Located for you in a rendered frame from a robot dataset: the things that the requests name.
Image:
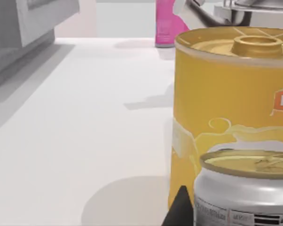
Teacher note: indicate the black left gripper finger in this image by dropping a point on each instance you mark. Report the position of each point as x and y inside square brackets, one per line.
[181, 207]

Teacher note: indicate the silver can with gold lid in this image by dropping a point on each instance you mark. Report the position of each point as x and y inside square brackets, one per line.
[242, 188]

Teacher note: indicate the large yellow can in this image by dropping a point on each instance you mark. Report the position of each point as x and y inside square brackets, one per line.
[223, 94]

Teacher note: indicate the pink spray bottle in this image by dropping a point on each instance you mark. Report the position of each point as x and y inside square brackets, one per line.
[166, 26]

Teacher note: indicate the silver metal kettle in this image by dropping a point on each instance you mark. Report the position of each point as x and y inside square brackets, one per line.
[223, 11]

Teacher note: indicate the grey cabinet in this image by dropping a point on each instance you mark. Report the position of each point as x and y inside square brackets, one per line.
[19, 35]

